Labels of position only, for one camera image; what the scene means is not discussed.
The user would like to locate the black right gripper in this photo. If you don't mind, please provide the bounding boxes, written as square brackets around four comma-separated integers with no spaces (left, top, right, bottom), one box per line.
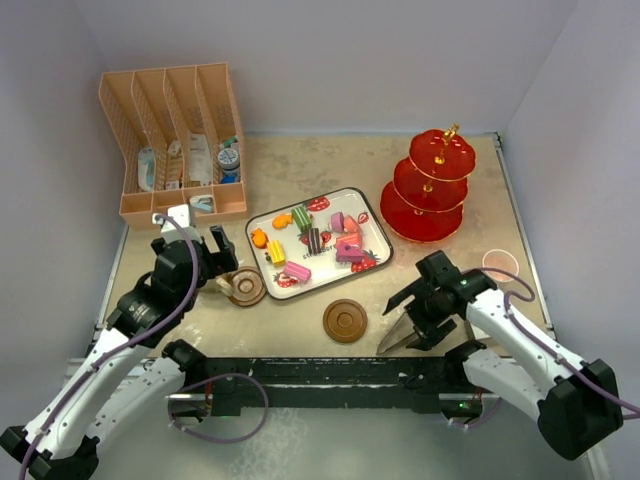
[387,278,457,350]

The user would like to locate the metal serving tongs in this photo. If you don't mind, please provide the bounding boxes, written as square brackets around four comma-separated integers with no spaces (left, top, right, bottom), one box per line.
[376,310,419,356]

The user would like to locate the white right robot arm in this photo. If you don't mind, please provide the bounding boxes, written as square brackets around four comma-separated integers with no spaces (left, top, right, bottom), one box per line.
[385,251,624,460]

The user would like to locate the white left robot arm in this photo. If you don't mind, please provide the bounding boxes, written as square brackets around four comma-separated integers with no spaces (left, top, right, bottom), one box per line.
[1,226,238,479]

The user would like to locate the beige ceramic mug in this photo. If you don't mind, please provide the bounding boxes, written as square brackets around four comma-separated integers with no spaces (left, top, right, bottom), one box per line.
[214,274,234,298]

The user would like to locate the brown coaster by mug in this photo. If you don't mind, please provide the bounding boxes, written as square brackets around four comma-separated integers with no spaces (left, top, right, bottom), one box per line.
[228,267,266,308]

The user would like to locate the orange fish cake left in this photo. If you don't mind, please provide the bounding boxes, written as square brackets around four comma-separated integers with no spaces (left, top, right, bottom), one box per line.
[251,228,269,249]

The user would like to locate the orange fish cake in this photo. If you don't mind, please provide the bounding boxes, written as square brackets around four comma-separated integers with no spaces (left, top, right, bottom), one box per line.
[272,213,294,230]
[251,228,269,249]

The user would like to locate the yellow toy cake slice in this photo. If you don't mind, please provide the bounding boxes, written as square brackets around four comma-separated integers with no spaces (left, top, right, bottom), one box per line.
[267,240,286,267]

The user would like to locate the orange fish cake upper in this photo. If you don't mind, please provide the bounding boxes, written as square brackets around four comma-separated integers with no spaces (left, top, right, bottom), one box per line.
[272,213,294,230]

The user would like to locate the white strawberry tray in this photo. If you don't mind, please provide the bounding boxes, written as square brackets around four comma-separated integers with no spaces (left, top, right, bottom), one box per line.
[245,188,393,301]

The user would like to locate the brown coaster centre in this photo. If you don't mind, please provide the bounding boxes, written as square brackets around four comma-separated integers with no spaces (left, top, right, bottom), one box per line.
[323,299,368,344]

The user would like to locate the pink toy cake slice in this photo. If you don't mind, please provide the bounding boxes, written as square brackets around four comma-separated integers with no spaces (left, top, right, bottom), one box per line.
[283,261,312,284]

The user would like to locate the green toy cake slice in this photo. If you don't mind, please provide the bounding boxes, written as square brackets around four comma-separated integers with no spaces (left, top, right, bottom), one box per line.
[291,206,313,233]

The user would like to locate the brown toy cake slice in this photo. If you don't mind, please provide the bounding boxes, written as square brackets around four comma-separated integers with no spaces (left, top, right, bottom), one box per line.
[307,228,323,256]

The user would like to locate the clear plastic cup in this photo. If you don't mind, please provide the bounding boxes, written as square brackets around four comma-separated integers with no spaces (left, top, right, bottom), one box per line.
[482,249,520,283]

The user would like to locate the coral toy cake slice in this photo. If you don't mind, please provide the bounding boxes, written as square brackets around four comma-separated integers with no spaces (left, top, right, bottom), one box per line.
[336,232,363,249]

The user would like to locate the blue white round tin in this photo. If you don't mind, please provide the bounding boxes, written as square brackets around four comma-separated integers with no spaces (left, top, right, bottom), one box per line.
[217,147,240,171]

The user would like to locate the white sachet packet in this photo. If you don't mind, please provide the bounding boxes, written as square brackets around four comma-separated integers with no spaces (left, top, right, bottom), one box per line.
[188,133,213,185]

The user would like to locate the red three-tier stand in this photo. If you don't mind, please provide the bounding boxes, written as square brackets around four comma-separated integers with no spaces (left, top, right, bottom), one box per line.
[380,123,476,244]

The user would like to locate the coral fuzzy sweet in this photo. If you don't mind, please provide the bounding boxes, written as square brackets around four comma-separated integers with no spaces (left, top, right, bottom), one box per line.
[343,215,361,233]

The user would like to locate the small boxed packets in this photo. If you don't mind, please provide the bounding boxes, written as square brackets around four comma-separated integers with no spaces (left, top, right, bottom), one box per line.
[164,140,183,190]

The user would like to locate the purple fuzzy sweet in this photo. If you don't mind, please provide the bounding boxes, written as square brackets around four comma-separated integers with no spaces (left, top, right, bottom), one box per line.
[330,211,345,233]

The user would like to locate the blue white pouch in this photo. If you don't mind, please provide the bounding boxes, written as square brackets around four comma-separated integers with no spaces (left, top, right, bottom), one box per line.
[137,147,155,192]

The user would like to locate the pink desk organizer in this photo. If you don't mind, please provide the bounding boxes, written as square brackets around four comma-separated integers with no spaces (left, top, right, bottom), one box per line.
[99,63,249,230]

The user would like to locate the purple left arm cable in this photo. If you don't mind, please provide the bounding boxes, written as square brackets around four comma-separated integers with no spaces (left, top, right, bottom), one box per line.
[18,212,201,480]

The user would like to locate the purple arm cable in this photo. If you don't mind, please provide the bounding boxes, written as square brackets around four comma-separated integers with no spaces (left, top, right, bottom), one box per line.
[462,267,640,421]
[18,212,201,480]

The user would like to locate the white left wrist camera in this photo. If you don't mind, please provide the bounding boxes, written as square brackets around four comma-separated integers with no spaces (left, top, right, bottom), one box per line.
[153,204,200,244]

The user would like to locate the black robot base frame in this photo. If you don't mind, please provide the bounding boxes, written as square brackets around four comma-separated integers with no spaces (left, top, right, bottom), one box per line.
[162,340,495,419]

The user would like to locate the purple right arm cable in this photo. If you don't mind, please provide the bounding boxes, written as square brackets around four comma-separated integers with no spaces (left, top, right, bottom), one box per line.
[462,267,640,421]

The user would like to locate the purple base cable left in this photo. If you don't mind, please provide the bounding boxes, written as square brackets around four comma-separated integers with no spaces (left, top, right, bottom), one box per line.
[167,372,270,445]

